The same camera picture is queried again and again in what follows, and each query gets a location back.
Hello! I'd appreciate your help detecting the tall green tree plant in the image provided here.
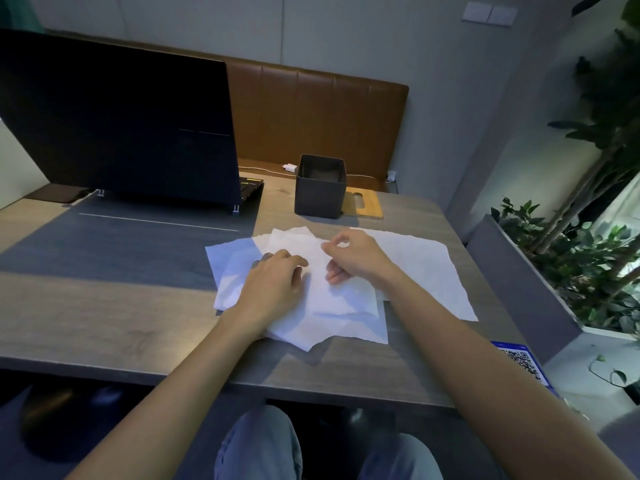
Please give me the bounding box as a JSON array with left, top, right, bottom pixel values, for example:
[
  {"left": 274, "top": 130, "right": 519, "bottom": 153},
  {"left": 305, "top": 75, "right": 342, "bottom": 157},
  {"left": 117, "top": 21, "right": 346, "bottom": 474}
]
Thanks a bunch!
[{"left": 535, "top": 0, "right": 640, "bottom": 255}]

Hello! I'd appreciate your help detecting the blue code sticker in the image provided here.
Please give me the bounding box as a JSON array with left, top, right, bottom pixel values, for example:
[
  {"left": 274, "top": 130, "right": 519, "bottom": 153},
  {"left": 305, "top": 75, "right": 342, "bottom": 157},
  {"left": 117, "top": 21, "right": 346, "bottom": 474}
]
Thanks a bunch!
[{"left": 490, "top": 341, "right": 559, "bottom": 397}]

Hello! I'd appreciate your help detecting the small trailing vine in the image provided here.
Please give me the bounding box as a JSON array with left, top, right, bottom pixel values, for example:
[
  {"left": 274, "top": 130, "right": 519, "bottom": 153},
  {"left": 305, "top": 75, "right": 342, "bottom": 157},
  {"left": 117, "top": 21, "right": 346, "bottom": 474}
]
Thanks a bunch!
[{"left": 588, "top": 354, "right": 630, "bottom": 388}]

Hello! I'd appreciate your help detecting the person's left forearm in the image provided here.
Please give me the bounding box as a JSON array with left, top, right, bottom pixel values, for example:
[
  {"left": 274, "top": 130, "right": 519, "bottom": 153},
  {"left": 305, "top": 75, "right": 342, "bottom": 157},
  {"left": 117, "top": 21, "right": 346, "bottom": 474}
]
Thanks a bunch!
[{"left": 64, "top": 315, "right": 268, "bottom": 480}]

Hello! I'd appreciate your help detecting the brown leather wallet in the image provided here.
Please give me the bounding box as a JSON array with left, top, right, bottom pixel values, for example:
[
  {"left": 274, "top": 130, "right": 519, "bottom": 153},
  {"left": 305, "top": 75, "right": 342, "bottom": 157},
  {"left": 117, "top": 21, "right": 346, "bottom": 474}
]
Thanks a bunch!
[{"left": 23, "top": 183, "right": 94, "bottom": 204}]

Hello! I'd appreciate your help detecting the white tissue sheet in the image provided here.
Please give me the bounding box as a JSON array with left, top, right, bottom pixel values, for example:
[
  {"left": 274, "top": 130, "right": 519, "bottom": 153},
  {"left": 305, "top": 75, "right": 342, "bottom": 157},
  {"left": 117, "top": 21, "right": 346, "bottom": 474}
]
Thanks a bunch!
[
  {"left": 349, "top": 227, "right": 479, "bottom": 322},
  {"left": 252, "top": 227, "right": 379, "bottom": 318},
  {"left": 264, "top": 295, "right": 390, "bottom": 353},
  {"left": 205, "top": 237, "right": 273, "bottom": 313}
]

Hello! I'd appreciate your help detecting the person's left leg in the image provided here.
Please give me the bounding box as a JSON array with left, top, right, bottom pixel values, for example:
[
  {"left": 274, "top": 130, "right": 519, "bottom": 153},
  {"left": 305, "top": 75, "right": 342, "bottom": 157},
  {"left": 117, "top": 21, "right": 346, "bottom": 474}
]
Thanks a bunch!
[{"left": 214, "top": 405, "right": 304, "bottom": 480}]

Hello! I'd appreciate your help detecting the black laptop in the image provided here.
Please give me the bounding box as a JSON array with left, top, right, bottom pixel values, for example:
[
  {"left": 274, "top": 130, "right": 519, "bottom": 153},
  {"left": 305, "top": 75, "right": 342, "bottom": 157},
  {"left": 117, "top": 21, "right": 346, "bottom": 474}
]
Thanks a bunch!
[{"left": 0, "top": 28, "right": 265, "bottom": 207}]

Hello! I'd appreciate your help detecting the black stool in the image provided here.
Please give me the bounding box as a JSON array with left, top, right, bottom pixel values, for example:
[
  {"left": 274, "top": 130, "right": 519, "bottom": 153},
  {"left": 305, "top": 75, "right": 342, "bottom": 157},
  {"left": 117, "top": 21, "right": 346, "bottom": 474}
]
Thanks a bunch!
[{"left": 19, "top": 384, "right": 132, "bottom": 464}]

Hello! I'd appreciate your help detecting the white wall light switch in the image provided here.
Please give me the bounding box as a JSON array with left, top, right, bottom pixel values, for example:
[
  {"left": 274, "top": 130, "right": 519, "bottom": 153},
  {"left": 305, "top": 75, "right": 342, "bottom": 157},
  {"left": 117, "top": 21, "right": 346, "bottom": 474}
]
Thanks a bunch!
[{"left": 461, "top": 1, "right": 519, "bottom": 28}]

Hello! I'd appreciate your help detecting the person's right leg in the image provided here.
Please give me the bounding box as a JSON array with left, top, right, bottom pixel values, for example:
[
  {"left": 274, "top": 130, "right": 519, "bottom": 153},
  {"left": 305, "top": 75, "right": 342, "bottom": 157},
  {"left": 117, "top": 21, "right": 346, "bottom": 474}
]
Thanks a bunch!
[{"left": 357, "top": 432, "right": 445, "bottom": 480}]

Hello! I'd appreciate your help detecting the person's leg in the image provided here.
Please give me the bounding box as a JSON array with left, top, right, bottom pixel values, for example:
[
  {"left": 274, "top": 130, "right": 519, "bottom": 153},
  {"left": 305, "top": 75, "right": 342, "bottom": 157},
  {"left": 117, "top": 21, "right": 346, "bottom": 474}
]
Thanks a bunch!
[
  {"left": 214, "top": 405, "right": 304, "bottom": 480},
  {"left": 357, "top": 432, "right": 445, "bottom": 480}
]

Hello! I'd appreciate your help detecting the dark grey square container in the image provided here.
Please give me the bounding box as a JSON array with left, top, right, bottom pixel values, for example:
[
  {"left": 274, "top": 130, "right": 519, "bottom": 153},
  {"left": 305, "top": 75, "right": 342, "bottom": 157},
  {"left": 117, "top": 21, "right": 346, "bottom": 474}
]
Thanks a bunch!
[{"left": 294, "top": 154, "right": 348, "bottom": 219}]

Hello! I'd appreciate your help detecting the person's left hand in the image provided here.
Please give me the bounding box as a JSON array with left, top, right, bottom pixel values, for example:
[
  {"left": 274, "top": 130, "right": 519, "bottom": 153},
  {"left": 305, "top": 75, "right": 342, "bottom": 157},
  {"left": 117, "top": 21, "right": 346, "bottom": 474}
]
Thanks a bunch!
[{"left": 231, "top": 249, "right": 310, "bottom": 337}]

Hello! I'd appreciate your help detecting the wooden lid with slot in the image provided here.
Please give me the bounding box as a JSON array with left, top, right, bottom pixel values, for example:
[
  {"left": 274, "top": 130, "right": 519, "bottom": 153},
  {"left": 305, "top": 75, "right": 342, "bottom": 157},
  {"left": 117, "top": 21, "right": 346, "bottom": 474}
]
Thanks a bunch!
[{"left": 342, "top": 187, "right": 384, "bottom": 220}]

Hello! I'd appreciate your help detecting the grey planter box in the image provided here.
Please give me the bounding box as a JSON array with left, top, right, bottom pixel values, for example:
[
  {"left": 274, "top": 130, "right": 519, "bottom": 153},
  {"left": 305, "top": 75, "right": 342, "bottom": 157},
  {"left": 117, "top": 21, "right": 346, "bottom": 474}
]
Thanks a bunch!
[{"left": 465, "top": 214, "right": 640, "bottom": 366}]

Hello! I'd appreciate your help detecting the brown leather bench backrest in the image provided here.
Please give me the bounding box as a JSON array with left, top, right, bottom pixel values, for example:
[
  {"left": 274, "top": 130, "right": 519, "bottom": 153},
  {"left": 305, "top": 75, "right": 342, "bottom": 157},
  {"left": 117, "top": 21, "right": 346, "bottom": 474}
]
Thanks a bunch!
[{"left": 44, "top": 29, "right": 410, "bottom": 193}]

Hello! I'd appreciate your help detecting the white charger cable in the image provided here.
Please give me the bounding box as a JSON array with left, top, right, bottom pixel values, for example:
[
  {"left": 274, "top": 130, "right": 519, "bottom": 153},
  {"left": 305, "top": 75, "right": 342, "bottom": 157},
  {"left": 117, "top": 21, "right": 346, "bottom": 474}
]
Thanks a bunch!
[{"left": 238, "top": 166, "right": 390, "bottom": 178}]

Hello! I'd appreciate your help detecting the person's right forearm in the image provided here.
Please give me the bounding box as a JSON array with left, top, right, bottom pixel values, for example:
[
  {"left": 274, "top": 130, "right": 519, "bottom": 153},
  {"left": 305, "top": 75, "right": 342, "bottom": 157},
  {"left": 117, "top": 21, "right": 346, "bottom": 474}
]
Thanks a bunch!
[{"left": 381, "top": 269, "right": 632, "bottom": 480}]

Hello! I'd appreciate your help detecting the bushy green plant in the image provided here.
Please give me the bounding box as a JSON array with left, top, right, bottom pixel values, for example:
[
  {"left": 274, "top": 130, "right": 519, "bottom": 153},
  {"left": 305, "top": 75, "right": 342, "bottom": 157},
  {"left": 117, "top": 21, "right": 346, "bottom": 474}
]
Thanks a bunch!
[{"left": 490, "top": 197, "right": 640, "bottom": 336}]

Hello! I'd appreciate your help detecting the person's right hand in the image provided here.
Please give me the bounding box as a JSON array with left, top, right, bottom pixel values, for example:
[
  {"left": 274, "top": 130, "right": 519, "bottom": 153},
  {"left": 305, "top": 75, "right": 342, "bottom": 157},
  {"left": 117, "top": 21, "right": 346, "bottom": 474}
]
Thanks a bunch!
[{"left": 321, "top": 229, "right": 398, "bottom": 291}]

